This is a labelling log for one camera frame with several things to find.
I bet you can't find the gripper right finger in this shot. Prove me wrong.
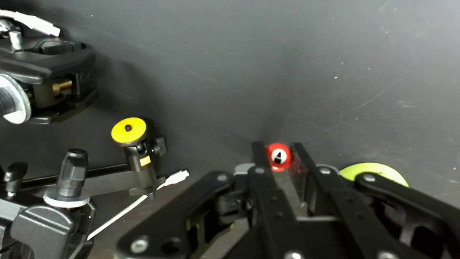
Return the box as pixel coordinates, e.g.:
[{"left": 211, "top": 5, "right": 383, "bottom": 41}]
[{"left": 290, "top": 142, "right": 460, "bottom": 259}]

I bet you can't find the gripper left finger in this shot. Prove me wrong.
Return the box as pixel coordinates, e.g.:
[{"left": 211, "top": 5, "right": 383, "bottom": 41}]
[{"left": 114, "top": 141, "right": 299, "bottom": 259}]

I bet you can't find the red pen with white mark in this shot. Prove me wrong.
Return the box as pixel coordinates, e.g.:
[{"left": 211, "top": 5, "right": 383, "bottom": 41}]
[{"left": 266, "top": 143, "right": 292, "bottom": 172}]

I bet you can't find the lime green round object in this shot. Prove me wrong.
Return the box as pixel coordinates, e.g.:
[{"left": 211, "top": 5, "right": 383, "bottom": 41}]
[{"left": 340, "top": 162, "right": 409, "bottom": 187}]

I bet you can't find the black ball head yellow disc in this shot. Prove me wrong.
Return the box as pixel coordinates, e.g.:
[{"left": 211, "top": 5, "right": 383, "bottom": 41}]
[{"left": 111, "top": 117, "right": 168, "bottom": 200}]

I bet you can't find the black metal bar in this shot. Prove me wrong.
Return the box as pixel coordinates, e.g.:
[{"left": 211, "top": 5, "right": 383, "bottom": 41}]
[{"left": 20, "top": 164, "right": 158, "bottom": 197}]

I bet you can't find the black clamp with knobs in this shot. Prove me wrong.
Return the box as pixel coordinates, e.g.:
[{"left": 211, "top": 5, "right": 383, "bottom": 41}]
[{"left": 0, "top": 148, "right": 97, "bottom": 259}]

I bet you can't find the black clamp with silver disc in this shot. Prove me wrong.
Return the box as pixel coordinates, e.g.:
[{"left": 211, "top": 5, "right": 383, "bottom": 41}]
[{"left": 0, "top": 22, "right": 98, "bottom": 125}]

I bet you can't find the white cable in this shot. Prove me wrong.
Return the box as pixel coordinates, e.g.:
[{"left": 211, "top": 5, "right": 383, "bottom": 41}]
[
  {"left": 87, "top": 170, "right": 190, "bottom": 241},
  {"left": 0, "top": 10, "right": 61, "bottom": 37}
]

